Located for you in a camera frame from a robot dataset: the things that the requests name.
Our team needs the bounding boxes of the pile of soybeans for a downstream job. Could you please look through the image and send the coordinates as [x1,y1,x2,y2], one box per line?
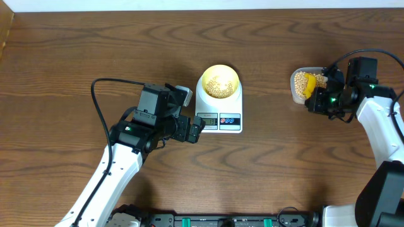
[294,71,327,99]

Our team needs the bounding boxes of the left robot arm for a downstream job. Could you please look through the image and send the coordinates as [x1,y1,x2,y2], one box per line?
[58,84,205,226]

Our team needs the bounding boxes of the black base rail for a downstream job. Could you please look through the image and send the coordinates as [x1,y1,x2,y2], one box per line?
[106,204,321,227]

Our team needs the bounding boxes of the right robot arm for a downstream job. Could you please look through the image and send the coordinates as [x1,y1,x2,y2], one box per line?
[305,57,403,226]

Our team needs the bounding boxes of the pale yellow bowl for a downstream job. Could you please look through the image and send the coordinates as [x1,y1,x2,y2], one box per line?
[201,64,240,93]

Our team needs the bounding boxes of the soybeans in yellow bowl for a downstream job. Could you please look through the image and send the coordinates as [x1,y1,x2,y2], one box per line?
[205,75,235,98]

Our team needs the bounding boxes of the white digital kitchen scale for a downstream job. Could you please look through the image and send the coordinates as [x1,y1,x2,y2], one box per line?
[195,76,243,134]

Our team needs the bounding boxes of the left black camera cable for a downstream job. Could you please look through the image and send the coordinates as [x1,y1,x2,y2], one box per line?
[71,78,146,227]

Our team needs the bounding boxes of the yellow measuring scoop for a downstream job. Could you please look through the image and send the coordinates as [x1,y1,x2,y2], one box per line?
[303,73,316,99]

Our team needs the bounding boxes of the clear plastic container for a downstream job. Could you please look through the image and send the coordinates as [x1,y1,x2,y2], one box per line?
[290,67,328,104]

